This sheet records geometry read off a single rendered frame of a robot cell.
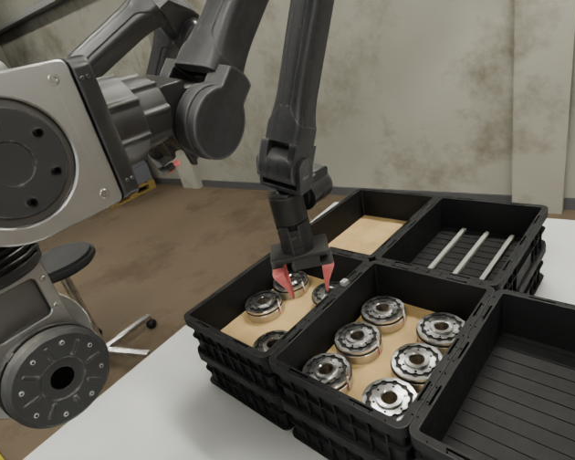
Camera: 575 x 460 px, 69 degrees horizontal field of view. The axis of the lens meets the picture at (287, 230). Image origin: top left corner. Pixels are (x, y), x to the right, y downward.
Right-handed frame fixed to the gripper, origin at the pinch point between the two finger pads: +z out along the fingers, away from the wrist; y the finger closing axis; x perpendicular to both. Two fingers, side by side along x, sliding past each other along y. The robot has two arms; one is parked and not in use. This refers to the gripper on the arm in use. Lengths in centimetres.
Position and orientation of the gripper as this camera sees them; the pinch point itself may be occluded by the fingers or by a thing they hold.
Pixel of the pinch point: (309, 289)
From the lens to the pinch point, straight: 77.1
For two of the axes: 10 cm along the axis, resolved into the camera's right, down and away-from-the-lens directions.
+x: 0.3, 4.3, -9.0
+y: -9.7, 2.2, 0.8
